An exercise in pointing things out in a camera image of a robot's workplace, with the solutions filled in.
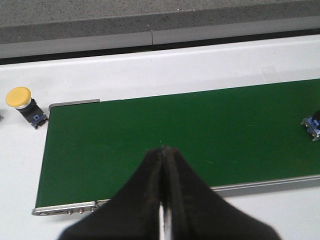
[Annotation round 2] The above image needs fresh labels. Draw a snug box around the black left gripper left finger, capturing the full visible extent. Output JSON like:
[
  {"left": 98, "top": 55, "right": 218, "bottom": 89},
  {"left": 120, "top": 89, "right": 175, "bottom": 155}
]
[{"left": 59, "top": 148, "right": 162, "bottom": 240}]

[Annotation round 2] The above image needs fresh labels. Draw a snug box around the green conveyor belt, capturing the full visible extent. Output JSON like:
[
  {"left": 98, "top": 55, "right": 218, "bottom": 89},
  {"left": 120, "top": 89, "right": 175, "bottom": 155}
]
[{"left": 35, "top": 79, "right": 320, "bottom": 208}]

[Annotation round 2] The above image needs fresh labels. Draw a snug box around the yellow mushroom push button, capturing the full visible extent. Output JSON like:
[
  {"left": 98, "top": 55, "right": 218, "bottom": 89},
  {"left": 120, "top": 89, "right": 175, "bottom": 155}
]
[{"left": 300, "top": 110, "right": 320, "bottom": 142}]

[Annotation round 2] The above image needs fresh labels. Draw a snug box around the far aluminium conveyor rail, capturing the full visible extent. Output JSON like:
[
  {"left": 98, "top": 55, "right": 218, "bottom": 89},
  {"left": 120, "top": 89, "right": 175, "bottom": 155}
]
[{"left": 48, "top": 99, "right": 101, "bottom": 111}]

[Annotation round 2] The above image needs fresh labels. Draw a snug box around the grey stone counter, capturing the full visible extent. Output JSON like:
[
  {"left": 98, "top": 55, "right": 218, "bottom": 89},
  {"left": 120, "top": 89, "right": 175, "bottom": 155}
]
[{"left": 0, "top": 0, "right": 320, "bottom": 64}]

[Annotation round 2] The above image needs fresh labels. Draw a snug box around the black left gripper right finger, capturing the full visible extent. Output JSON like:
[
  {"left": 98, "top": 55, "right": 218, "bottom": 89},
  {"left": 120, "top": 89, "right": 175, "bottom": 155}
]
[{"left": 162, "top": 147, "right": 280, "bottom": 240}]

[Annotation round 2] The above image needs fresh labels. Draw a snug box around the aluminium conveyor rail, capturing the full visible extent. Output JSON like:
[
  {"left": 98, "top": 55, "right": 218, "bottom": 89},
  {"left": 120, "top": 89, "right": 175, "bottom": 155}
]
[
  {"left": 48, "top": 99, "right": 101, "bottom": 111},
  {"left": 31, "top": 174, "right": 320, "bottom": 216}
]

